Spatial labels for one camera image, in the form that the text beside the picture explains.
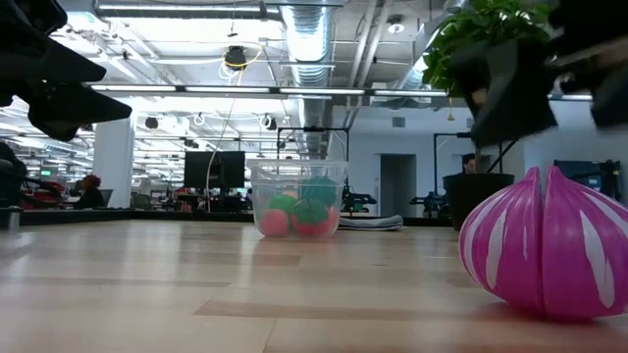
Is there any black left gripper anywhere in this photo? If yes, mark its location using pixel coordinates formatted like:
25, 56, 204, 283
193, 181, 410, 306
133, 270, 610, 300
0, 0, 133, 142

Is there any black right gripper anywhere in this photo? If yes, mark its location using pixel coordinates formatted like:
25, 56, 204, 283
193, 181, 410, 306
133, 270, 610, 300
470, 0, 628, 149

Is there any purple striped toy onion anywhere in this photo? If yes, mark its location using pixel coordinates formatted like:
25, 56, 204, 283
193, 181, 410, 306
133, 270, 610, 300
458, 165, 628, 323

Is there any round green toy fruit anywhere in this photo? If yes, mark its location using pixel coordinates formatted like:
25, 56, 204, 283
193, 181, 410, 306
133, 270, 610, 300
268, 193, 299, 217

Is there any pink orange toy peach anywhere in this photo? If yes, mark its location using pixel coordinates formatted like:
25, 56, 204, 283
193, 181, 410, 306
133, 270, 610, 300
258, 209, 291, 238

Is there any green toy bell pepper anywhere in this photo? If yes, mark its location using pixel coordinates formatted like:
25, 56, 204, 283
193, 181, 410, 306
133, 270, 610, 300
299, 176, 340, 207

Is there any red toy tomato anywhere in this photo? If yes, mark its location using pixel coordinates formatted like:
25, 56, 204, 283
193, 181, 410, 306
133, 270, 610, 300
291, 198, 340, 239

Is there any clear plastic tupperware container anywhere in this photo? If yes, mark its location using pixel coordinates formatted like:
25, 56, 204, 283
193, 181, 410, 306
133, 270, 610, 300
246, 159, 349, 241

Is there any dark blue background machine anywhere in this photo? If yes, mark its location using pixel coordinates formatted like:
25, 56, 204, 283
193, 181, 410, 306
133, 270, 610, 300
552, 159, 623, 205

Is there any red background chair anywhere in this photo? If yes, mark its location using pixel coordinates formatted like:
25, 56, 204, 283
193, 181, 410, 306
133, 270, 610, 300
22, 179, 66, 210

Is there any green plant in black pot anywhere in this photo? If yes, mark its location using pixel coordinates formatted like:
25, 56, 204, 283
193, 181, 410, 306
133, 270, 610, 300
422, 0, 555, 231

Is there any black background monitor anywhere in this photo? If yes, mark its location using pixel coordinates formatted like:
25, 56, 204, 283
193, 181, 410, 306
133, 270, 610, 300
183, 150, 223, 190
223, 150, 246, 190

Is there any long ceiling light strip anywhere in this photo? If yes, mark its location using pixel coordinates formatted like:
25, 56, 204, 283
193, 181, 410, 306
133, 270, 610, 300
184, 85, 272, 98
278, 86, 367, 98

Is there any black ceiling-mounted device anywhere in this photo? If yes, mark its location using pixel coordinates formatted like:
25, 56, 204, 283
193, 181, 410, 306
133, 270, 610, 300
224, 44, 248, 71

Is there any folded grey cloth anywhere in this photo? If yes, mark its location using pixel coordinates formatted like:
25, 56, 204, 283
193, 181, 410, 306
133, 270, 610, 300
337, 214, 405, 232

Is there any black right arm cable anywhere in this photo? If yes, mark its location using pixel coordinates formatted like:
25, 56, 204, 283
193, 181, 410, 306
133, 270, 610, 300
487, 139, 520, 174

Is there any black aluminium table frame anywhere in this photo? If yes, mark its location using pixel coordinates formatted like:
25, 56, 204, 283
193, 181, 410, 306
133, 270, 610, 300
0, 205, 455, 229

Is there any silver ceiling air duct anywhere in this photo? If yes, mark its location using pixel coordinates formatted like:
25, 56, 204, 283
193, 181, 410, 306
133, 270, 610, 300
279, 0, 340, 161

